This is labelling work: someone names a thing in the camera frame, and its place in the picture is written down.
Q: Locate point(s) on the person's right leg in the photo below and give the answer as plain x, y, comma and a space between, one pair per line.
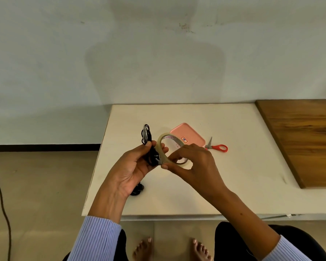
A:
233, 241

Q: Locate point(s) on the person's left foot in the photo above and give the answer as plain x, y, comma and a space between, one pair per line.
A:
142, 250

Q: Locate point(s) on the person's right thumb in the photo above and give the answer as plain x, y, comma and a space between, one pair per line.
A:
173, 172

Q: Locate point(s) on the brown wooden board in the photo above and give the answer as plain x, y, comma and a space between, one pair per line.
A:
307, 135

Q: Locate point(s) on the person's left forearm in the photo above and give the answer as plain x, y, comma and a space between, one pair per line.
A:
106, 214

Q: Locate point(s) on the person's foot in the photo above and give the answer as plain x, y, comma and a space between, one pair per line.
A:
142, 250
201, 251

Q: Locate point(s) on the person's right foot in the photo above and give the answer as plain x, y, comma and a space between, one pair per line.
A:
201, 251

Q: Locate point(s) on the pink plastic tray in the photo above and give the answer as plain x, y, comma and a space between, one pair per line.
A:
186, 131

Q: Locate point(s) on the person's right forearm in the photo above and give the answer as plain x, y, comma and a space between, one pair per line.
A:
250, 225

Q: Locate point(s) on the person's right hand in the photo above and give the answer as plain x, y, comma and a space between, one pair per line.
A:
203, 171

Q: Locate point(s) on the clear adhesive tape roll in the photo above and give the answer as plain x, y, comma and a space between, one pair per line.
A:
159, 144

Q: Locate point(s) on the person's left hand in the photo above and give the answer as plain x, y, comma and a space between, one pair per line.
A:
125, 171

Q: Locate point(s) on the black skirting board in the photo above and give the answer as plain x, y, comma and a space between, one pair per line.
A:
43, 147

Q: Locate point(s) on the person's left thumb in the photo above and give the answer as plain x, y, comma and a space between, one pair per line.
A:
144, 147

